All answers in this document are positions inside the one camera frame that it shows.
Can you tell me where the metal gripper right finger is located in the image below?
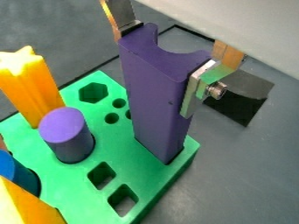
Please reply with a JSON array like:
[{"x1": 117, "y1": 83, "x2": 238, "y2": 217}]
[{"x1": 180, "y1": 40, "x2": 244, "y2": 119}]

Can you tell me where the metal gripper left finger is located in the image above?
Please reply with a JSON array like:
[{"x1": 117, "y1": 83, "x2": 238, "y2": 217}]
[{"x1": 98, "y1": 0, "x2": 144, "y2": 41}]

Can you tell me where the purple arch block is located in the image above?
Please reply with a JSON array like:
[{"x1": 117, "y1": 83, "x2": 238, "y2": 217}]
[{"x1": 117, "y1": 23, "x2": 210, "y2": 164}]

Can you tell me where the black curved fixture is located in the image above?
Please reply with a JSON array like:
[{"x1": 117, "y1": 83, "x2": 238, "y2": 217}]
[{"x1": 202, "y1": 69, "x2": 275, "y2": 127}]

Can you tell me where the yellow star prism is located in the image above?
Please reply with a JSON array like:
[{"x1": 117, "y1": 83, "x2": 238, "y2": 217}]
[{"x1": 0, "y1": 45, "x2": 65, "y2": 129}]

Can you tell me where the purple cylinder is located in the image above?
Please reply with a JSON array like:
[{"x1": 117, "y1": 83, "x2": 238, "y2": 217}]
[{"x1": 38, "y1": 107, "x2": 94, "y2": 164}]

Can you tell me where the green shape sorter base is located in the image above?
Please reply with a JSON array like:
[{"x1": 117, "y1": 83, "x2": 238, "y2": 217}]
[{"x1": 0, "y1": 71, "x2": 200, "y2": 224}]

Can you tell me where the red block with tan top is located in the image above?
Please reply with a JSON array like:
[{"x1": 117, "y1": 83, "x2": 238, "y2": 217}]
[{"x1": 0, "y1": 134, "x2": 8, "y2": 151}]

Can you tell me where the blue cylinder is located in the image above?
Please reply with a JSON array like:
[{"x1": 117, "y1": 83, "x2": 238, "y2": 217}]
[{"x1": 0, "y1": 150, "x2": 41, "y2": 197}]

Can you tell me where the yellow square prism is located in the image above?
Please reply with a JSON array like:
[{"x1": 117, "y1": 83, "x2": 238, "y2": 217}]
[{"x1": 0, "y1": 176, "x2": 66, "y2": 224}]

